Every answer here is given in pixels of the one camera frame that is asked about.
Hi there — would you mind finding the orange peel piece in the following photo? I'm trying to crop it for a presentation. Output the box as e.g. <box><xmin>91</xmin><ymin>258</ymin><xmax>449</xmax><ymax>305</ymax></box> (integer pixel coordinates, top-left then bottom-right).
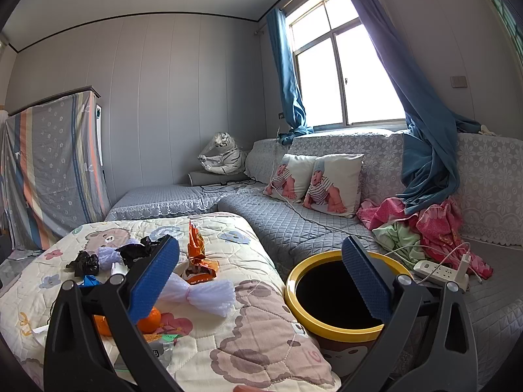
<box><xmin>137</xmin><ymin>307</ymin><xmax>161</xmax><ymax>335</ymax></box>

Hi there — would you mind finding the blue plastic bag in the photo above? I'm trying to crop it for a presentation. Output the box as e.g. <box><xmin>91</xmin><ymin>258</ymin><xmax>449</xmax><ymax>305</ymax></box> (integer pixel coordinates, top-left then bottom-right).
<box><xmin>79</xmin><ymin>275</ymin><xmax>100</xmax><ymax>287</ymax></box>

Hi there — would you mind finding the orange snack wrapper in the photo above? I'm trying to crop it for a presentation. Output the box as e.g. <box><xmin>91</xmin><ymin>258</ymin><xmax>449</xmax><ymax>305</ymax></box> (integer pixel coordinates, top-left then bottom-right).
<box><xmin>182</xmin><ymin>222</ymin><xmax>220</xmax><ymax>285</ymax></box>

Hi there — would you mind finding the yellow rim trash bin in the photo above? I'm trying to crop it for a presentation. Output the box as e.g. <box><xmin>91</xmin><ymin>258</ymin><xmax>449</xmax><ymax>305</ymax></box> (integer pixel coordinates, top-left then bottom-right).
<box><xmin>284</xmin><ymin>249</ymin><xmax>414</xmax><ymax>378</ymax></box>

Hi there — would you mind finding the white power strip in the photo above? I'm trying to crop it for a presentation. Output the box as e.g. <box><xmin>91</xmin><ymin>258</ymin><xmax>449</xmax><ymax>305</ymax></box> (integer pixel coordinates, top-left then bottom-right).
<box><xmin>413</xmin><ymin>253</ymin><xmax>471</xmax><ymax>292</ymax></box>

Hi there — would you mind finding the black plastic bag small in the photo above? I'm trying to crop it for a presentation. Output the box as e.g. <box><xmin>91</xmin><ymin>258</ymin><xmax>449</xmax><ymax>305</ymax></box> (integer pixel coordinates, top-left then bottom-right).
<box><xmin>66</xmin><ymin>251</ymin><xmax>100</xmax><ymax>278</ymax></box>

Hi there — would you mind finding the light green garment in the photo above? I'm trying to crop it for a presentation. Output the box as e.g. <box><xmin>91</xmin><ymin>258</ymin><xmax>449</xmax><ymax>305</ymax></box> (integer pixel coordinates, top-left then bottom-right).
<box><xmin>372</xmin><ymin>221</ymin><xmax>425</xmax><ymax>269</ymax></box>

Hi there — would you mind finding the pink clothes pile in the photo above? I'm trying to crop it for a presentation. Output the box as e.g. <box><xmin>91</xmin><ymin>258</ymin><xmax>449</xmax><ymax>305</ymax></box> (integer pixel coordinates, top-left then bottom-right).
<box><xmin>356</xmin><ymin>197</ymin><xmax>493</xmax><ymax>280</ymax></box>

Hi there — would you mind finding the cartoon bear quilt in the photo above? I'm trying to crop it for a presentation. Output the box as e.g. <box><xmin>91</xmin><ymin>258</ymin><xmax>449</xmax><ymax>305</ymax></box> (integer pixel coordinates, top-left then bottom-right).
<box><xmin>1</xmin><ymin>211</ymin><xmax>341</xmax><ymax>391</ymax></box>

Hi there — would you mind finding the baby print pillow right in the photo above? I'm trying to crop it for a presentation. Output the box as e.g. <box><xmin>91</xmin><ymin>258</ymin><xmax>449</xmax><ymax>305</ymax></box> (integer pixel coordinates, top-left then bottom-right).
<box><xmin>302</xmin><ymin>154</ymin><xmax>364</xmax><ymax>217</ymax></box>

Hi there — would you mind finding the baby print pillow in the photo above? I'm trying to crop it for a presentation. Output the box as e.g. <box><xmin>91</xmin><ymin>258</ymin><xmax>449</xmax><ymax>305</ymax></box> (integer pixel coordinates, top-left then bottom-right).
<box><xmin>302</xmin><ymin>154</ymin><xmax>364</xmax><ymax>217</ymax></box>
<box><xmin>263</xmin><ymin>154</ymin><xmax>315</xmax><ymax>203</ymax></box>

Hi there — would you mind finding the right blue curtain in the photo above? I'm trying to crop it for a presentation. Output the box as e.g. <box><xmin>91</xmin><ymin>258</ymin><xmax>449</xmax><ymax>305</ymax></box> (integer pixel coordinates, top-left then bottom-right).
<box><xmin>351</xmin><ymin>0</ymin><xmax>481</xmax><ymax>215</ymax></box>

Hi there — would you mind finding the blue curtain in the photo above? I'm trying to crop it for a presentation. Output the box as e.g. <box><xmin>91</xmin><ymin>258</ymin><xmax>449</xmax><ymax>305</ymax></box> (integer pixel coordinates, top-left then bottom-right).
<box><xmin>267</xmin><ymin>8</ymin><xmax>314</xmax><ymax>145</ymax></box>
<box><xmin>351</xmin><ymin>0</ymin><xmax>481</xmax><ymax>215</ymax></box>

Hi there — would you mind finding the grey flat cushion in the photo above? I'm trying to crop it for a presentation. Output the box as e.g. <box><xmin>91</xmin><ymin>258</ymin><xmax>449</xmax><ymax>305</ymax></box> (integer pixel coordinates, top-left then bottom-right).
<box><xmin>188</xmin><ymin>170</ymin><xmax>249</xmax><ymax>187</ymax></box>

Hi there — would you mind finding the baby print pillow left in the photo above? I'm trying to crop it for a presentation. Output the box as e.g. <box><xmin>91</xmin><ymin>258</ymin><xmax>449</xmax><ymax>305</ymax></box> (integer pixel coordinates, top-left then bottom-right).
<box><xmin>263</xmin><ymin>154</ymin><xmax>315</xmax><ymax>203</ymax></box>

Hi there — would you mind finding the plush white tiger in bag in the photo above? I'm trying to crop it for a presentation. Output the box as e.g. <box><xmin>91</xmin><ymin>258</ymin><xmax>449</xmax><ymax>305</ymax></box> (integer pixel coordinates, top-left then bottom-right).
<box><xmin>198</xmin><ymin>132</ymin><xmax>246</xmax><ymax>176</ymax></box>

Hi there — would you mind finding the left blue curtain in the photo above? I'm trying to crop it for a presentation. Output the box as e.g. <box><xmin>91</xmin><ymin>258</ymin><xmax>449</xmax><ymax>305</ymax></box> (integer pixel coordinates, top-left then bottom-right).
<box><xmin>267</xmin><ymin>8</ymin><xmax>314</xmax><ymax>145</ymax></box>

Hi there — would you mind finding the wall switch plate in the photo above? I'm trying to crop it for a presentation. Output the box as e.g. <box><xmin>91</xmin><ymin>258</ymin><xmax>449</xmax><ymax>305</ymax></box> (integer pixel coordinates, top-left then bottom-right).
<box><xmin>450</xmin><ymin>75</ymin><xmax>468</xmax><ymax>89</ymax></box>

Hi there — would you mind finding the window with frame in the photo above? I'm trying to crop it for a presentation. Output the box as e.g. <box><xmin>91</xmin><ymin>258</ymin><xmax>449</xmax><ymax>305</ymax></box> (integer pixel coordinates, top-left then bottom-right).
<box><xmin>283</xmin><ymin>0</ymin><xmax>405</xmax><ymax>131</ymax></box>

